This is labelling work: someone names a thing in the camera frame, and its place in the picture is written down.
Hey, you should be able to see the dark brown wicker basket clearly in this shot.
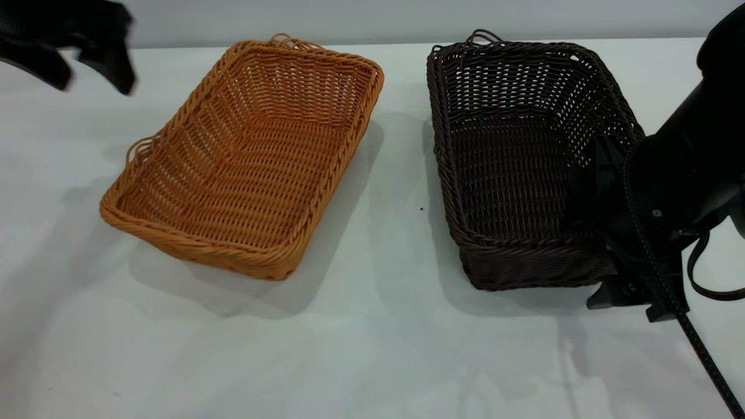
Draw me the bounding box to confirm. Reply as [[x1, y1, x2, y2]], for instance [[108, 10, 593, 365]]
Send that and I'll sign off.
[[426, 30, 647, 292]]

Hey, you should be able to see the light brown wicker basket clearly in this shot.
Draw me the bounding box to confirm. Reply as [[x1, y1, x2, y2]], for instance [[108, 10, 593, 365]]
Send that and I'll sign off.
[[100, 34, 385, 282]]

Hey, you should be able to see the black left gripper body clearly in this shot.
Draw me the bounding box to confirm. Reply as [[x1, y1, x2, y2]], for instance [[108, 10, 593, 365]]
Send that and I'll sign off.
[[0, 0, 136, 52]]

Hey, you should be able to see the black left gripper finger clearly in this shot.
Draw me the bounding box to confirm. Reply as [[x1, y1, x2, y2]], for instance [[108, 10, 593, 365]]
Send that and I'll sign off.
[[77, 36, 138, 97], [0, 40, 75, 92]]

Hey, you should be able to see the black looped cable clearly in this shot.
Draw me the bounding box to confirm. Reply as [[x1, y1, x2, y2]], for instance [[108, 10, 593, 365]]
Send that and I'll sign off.
[[686, 228, 745, 302]]

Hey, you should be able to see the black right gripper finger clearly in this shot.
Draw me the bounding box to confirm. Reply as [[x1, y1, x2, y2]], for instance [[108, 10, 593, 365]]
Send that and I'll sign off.
[[586, 272, 648, 310], [566, 136, 629, 235]]

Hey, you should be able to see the black braided cable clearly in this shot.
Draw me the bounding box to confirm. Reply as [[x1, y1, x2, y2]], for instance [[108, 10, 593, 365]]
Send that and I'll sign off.
[[622, 150, 745, 419]]

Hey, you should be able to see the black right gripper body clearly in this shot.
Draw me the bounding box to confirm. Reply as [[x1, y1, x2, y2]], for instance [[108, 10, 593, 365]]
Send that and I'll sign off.
[[605, 131, 745, 292]]

